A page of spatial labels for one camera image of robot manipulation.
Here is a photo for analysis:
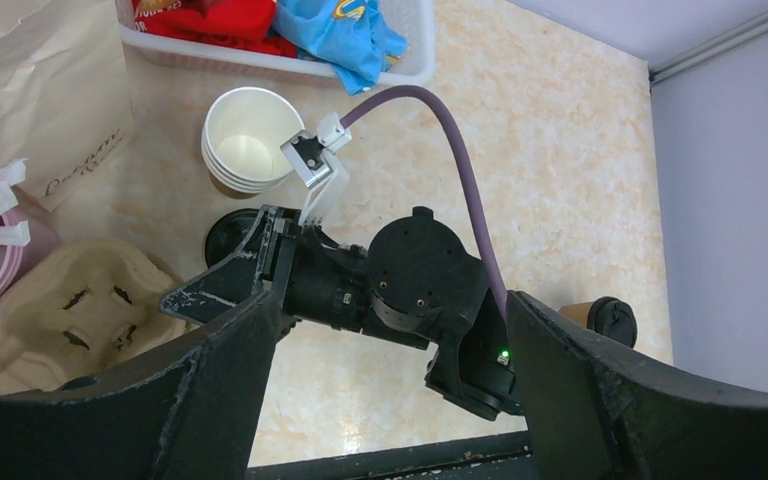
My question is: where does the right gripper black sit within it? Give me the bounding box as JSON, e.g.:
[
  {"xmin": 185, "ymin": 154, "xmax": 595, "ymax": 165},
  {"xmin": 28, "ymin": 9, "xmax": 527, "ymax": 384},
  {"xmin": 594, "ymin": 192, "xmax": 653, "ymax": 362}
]
[{"xmin": 158, "ymin": 205, "xmax": 369, "ymax": 332}]

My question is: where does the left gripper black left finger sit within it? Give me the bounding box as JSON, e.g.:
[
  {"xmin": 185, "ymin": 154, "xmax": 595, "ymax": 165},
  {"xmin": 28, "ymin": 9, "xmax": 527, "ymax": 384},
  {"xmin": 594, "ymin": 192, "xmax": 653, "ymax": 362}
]
[{"xmin": 0, "ymin": 293, "xmax": 279, "ymax": 479}]

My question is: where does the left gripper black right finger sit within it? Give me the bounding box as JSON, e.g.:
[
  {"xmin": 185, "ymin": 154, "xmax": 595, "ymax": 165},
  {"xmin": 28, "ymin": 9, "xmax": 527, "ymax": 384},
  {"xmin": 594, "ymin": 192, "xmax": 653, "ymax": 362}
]
[{"xmin": 507, "ymin": 292, "xmax": 768, "ymax": 479}]

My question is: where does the black cup lid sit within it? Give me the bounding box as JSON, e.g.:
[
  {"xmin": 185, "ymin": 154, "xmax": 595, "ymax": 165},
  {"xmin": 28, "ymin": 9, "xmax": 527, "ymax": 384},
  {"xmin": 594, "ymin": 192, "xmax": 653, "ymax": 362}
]
[{"xmin": 587, "ymin": 296, "xmax": 638, "ymax": 348}]

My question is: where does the brown paper coffee cup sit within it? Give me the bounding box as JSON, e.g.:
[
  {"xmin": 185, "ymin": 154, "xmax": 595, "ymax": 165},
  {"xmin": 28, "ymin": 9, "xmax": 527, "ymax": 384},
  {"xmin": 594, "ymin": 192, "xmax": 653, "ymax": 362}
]
[{"xmin": 559, "ymin": 301, "xmax": 594, "ymax": 330}]

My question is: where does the beige paper bag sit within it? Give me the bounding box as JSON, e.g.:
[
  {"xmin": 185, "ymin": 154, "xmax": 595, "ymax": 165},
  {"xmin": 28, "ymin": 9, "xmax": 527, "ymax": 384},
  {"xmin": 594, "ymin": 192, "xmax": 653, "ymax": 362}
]
[{"xmin": 0, "ymin": 0, "xmax": 134, "ymax": 210}]

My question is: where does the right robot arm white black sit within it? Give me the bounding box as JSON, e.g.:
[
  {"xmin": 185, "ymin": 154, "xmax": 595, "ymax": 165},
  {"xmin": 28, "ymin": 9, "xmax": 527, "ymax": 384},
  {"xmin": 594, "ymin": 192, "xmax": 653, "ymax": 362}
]
[{"xmin": 159, "ymin": 205, "xmax": 523, "ymax": 421}]

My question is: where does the black lid stack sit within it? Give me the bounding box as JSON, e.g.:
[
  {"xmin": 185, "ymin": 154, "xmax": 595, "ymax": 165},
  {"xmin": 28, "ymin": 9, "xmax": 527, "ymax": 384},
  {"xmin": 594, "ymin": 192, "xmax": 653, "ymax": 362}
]
[{"xmin": 204, "ymin": 208, "xmax": 259, "ymax": 268}]

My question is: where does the stack of paper cups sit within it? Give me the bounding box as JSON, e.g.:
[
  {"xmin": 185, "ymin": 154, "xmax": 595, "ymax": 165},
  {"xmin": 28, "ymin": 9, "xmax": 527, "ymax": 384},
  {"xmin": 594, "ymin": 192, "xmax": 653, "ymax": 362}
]
[{"xmin": 201, "ymin": 87, "xmax": 305, "ymax": 195}]

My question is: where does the brown pulp cup carrier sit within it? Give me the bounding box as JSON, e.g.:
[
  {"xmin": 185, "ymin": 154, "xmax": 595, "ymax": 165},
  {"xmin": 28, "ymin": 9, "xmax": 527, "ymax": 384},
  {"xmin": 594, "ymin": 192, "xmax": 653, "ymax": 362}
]
[{"xmin": 0, "ymin": 238, "xmax": 192, "ymax": 396}]

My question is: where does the pink straw holder cup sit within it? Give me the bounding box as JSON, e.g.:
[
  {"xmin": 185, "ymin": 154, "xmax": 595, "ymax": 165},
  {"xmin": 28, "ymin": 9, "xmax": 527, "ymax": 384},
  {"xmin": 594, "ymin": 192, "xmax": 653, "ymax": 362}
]
[{"xmin": 0, "ymin": 200, "xmax": 60, "ymax": 297}]

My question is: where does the white plastic basket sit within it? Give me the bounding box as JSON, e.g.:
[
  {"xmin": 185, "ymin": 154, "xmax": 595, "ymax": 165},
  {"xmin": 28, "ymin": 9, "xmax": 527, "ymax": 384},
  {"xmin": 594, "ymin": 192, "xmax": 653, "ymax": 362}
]
[{"xmin": 115, "ymin": 1, "xmax": 436, "ymax": 88}]

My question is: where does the red cloth toy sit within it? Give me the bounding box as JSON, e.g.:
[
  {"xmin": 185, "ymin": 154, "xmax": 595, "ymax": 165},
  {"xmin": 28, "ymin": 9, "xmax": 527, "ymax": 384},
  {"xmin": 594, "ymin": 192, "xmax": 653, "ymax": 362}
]
[{"xmin": 132, "ymin": 0, "xmax": 297, "ymax": 58}]

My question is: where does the blue cloth toy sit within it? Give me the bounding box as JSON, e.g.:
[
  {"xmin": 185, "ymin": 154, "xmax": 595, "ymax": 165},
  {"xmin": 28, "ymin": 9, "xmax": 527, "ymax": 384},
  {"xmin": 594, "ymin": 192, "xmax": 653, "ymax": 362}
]
[{"xmin": 272, "ymin": 0, "xmax": 408, "ymax": 95}]

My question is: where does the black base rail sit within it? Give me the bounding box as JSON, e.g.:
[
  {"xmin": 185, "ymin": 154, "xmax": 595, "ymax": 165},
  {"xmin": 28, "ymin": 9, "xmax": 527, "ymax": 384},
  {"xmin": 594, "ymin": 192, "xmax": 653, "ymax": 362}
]
[{"xmin": 245, "ymin": 431, "xmax": 539, "ymax": 479}]

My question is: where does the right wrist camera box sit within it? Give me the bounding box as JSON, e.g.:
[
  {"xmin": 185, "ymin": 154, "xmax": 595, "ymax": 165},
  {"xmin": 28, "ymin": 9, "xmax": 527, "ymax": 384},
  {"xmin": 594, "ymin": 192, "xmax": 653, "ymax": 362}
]
[{"xmin": 280, "ymin": 113, "xmax": 352, "ymax": 189}]

